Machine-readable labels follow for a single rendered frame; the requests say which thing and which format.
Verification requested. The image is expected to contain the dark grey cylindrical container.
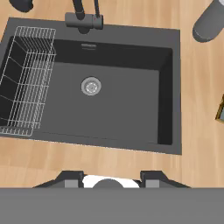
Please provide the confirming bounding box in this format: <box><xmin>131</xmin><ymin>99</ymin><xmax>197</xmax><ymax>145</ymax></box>
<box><xmin>192</xmin><ymin>0</ymin><xmax>224</xmax><ymax>44</ymax></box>

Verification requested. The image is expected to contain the dark grey round object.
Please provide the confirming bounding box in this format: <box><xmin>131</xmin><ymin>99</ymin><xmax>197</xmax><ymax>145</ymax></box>
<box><xmin>8</xmin><ymin>0</ymin><xmax>34</xmax><ymax>13</ymax></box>

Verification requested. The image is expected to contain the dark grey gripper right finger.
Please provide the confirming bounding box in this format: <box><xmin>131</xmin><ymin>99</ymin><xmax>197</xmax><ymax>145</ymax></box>
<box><xmin>139</xmin><ymin>170</ymin><xmax>191</xmax><ymax>189</ymax></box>

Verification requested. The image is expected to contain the dark grey sink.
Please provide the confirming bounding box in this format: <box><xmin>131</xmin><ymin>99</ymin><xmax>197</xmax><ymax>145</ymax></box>
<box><xmin>0</xmin><ymin>17</ymin><xmax>183</xmax><ymax>157</ymax></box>

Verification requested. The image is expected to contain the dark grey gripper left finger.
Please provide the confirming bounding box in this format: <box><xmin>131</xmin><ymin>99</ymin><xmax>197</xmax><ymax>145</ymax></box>
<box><xmin>33</xmin><ymin>171</ymin><xmax>85</xmax><ymax>189</ymax></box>

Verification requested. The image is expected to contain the dark grey tap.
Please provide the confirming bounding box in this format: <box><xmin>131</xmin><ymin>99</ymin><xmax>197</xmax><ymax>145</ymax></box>
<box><xmin>64</xmin><ymin>0</ymin><xmax>105</xmax><ymax>35</ymax></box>

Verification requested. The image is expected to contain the white wire dish rack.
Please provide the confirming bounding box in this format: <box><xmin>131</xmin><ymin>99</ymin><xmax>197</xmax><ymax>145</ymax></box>
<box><xmin>0</xmin><ymin>25</ymin><xmax>57</xmax><ymax>137</ymax></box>

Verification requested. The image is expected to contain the yellow green sponge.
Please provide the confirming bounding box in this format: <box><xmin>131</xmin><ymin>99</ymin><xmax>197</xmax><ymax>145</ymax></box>
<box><xmin>214</xmin><ymin>94</ymin><xmax>224</xmax><ymax>126</ymax></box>

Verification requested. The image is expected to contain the white and grey round object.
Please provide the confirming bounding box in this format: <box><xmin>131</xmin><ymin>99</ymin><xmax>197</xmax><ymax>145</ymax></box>
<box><xmin>82</xmin><ymin>174</ymin><xmax>140</xmax><ymax>189</ymax></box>

